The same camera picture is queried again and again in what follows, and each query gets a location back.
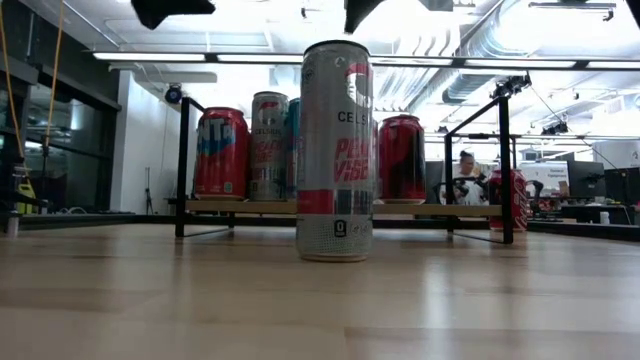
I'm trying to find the black monitor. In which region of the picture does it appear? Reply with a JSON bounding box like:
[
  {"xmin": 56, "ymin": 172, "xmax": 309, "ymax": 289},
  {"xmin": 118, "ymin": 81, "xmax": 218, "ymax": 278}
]
[
  {"xmin": 603, "ymin": 167, "xmax": 640, "ymax": 206},
  {"xmin": 566, "ymin": 159, "xmax": 606, "ymax": 200}
]

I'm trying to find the orange Fanta can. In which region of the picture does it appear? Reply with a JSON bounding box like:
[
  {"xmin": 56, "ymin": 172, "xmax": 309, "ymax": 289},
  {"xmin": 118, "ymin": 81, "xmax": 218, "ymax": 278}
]
[{"xmin": 193, "ymin": 106, "xmax": 252, "ymax": 202}]

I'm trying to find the white sign board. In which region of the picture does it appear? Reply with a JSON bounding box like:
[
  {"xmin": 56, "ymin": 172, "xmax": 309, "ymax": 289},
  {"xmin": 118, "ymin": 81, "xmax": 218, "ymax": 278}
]
[{"xmin": 529, "ymin": 160, "xmax": 570, "ymax": 197}]

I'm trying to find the person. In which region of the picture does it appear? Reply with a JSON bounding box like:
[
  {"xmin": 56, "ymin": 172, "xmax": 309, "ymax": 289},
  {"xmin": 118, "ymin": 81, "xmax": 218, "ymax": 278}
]
[{"xmin": 439, "ymin": 149, "xmax": 489, "ymax": 206}]

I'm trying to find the yellow-green plug device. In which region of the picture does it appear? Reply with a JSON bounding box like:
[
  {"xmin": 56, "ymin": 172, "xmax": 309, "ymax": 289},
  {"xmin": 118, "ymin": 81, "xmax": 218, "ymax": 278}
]
[{"xmin": 17, "ymin": 180, "xmax": 39, "ymax": 215}]

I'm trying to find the black ceiling spotlight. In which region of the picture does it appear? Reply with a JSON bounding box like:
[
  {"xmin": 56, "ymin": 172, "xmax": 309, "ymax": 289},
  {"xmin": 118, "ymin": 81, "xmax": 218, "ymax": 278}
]
[{"xmin": 163, "ymin": 83, "xmax": 184, "ymax": 105}]

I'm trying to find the overhead LED light bar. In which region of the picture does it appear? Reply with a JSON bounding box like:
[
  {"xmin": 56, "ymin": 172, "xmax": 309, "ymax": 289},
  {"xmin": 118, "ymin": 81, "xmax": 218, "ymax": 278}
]
[{"xmin": 89, "ymin": 48, "xmax": 640, "ymax": 72}]

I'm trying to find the wooden shelf with black frame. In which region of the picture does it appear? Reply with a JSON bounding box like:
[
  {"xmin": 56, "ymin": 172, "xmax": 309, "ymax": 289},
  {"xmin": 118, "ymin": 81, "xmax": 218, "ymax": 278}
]
[{"xmin": 174, "ymin": 94, "xmax": 515, "ymax": 246}]

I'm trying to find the black panel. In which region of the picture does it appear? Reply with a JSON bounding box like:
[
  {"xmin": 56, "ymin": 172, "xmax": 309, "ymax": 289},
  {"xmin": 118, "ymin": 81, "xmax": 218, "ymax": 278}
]
[{"xmin": 424, "ymin": 160, "xmax": 446, "ymax": 204}]

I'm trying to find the black tripod stand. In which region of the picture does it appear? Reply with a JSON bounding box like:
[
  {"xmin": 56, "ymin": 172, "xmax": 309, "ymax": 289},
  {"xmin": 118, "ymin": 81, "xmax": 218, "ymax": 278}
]
[{"xmin": 143, "ymin": 166, "xmax": 155, "ymax": 215}]

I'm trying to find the yellow cable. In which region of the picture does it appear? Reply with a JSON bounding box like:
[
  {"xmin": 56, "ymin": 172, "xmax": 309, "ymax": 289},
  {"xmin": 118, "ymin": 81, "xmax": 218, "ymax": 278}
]
[
  {"xmin": 0, "ymin": 0, "xmax": 26, "ymax": 161},
  {"xmin": 43, "ymin": 0, "xmax": 66, "ymax": 151}
]

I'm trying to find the blue silver Red Bull can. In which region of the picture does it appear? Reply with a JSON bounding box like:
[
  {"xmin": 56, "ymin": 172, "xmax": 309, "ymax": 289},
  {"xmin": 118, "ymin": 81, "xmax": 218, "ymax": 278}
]
[{"xmin": 285, "ymin": 97, "xmax": 302, "ymax": 201}]

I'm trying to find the white Celsius can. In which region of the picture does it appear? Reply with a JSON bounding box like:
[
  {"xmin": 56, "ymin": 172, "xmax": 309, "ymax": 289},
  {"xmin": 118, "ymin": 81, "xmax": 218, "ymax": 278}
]
[
  {"xmin": 249, "ymin": 91, "xmax": 291, "ymax": 202},
  {"xmin": 295, "ymin": 39, "xmax": 375, "ymax": 264}
]

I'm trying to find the black track light cluster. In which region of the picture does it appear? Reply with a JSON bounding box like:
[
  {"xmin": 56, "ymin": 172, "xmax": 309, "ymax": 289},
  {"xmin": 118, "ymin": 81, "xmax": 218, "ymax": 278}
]
[
  {"xmin": 540, "ymin": 121, "xmax": 571, "ymax": 137},
  {"xmin": 489, "ymin": 73, "xmax": 534, "ymax": 101}
]

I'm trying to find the red Coca-Cola can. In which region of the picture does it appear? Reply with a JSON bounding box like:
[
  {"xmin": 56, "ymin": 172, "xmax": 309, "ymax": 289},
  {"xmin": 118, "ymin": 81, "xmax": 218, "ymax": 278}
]
[
  {"xmin": 377, "ymin": 114, "xmax": 428, "ymax": 205},
  {"xmin": 488, "ymin": 168, "xmax": 529, "ymax": 232}
]

